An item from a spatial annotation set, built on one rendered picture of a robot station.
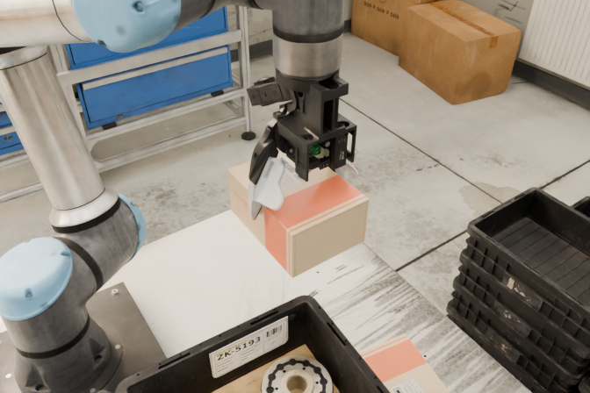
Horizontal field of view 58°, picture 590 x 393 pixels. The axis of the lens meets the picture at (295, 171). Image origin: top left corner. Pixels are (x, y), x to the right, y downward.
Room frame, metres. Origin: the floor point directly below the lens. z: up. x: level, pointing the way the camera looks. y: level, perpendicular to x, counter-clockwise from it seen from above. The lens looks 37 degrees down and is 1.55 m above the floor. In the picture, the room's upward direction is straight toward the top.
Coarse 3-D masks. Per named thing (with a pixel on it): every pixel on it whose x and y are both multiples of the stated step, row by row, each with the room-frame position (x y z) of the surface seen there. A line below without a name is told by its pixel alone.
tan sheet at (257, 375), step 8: (304, 344) 0.51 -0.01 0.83; (296, 352) 0.50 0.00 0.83; (304, 352) 0.50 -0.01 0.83; (264, 368) 0.47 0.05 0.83; (248, 376) 0.46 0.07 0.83; (256, 376) 0.46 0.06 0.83; (232, 384) 0.44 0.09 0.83; (240, 384) 0.44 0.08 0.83; (248, 384) 0.44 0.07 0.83; (256, 384) 0.44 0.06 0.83; (216, 392) 0.43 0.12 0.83; (224, 392) 0.43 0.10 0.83; (232, 392) 0.43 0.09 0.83; (240, 392) 0.43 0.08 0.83; (248, 392) 0.43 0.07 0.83; (256, 392) 0.43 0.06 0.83; (296, 392) 0.43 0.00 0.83; (336, 392) 0.43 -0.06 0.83
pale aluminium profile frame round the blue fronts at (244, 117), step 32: (224, 32) 2.34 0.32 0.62; (64, 64) 1.94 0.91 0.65; (96, 64) 2.00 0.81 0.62; (128, 64) 2.06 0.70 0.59; (224, 96) 2.32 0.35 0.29; (128, 128) 2.05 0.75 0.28; (224, 128) 2.31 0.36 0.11; (0, 160) 1.77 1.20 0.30; (96, 160) 1.97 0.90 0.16; (128, 160) 2.03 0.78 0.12; (32, 192) 1.79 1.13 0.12
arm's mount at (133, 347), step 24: (120, 288) 0.71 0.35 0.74; (96, 312) 0.65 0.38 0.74; (120, 312) 0.65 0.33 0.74; (0, 336) 0.59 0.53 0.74; (120, 336) 0.59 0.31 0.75; (144, 336) 0.59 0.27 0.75; (0, 360) 0.54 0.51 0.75; (120, 360) 0.54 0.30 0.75; (144, 360) 0.54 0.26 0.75; (0, 384) 0.49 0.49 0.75; (96, 384) 0.49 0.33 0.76
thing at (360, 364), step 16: (288, 304) 0.51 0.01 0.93; (304, 304) 0.51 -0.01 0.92; (256, 320) 0.48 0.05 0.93; (320, 320) 0.48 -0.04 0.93; (224, 336) 0.46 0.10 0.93; (336, 336) 0.46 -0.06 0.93; (192, 352) 0.43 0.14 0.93; (352, 352) 0.43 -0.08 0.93; (160, 368) 0.40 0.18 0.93; (368, 368) 0.40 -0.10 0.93; (128, 384) 0.38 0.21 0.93
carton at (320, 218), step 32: (288, 160) 0.61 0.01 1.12; (288, 192) 0.54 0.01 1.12; (320, 192) 0.54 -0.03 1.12; (352, 192) 0.54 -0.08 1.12; (256, 224) 0.53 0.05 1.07; (288, 224) 0.48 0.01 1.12; (320, 224) 0.48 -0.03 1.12; (352, 224) 0.51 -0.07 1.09; (288, 256) 0.46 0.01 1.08; (320, 256) 0.48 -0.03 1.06
